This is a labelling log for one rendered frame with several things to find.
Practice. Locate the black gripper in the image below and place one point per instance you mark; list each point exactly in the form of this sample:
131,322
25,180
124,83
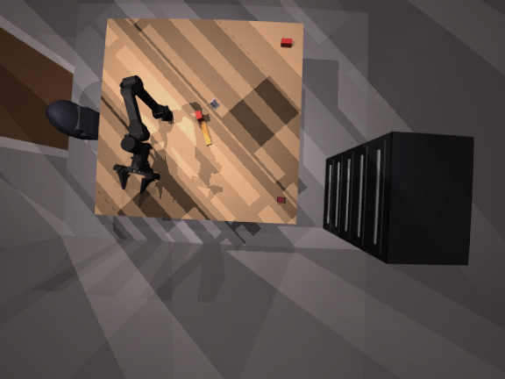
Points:
138,164

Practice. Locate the small red block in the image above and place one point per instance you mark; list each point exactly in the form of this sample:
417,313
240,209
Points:
286,42

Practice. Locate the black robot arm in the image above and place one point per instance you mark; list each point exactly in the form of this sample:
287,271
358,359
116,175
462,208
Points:
132,142

